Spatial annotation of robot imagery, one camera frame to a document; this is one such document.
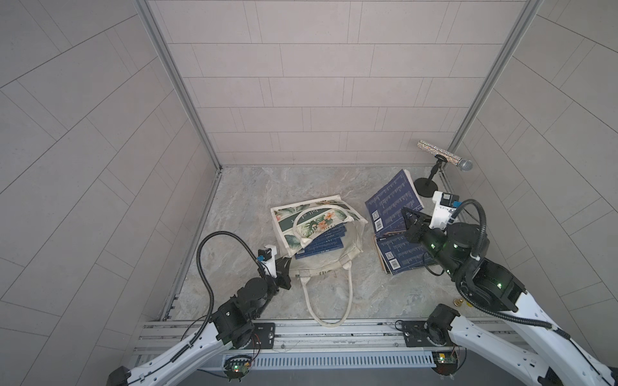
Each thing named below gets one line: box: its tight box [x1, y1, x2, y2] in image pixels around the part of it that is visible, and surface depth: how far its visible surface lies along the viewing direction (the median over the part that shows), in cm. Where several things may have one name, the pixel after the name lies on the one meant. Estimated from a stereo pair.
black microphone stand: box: [413, 154, 449, 198], surface depth 109 cm
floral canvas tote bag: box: [270, 194, 369, 327], surface depth 81 cm
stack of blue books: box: [294, 222, 347, 260], surface depth 88 cm
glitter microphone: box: [416, 139, 474, 172], surface depth 92 cm
